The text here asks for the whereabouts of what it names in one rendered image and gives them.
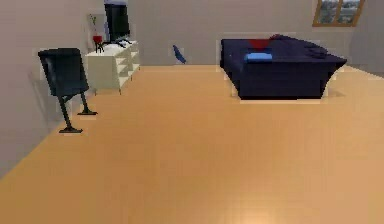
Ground red pot house plant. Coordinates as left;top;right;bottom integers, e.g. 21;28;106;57
87;13;106;54

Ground black television set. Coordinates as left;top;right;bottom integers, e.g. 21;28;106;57
103;2;133;48

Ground wooden framed window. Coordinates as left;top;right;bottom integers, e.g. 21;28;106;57
312;0;366;28

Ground white shelf cabinet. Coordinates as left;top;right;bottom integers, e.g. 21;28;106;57
85;40;141;96

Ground light blue pillow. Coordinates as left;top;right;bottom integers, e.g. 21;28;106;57
244;52;274;63

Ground black chair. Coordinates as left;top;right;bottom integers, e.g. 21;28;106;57
37;47;99;135

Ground blue oblong object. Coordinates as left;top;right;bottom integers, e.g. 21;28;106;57
172;44;188;65

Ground dark blue bed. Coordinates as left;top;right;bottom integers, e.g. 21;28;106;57
219;33;348;101

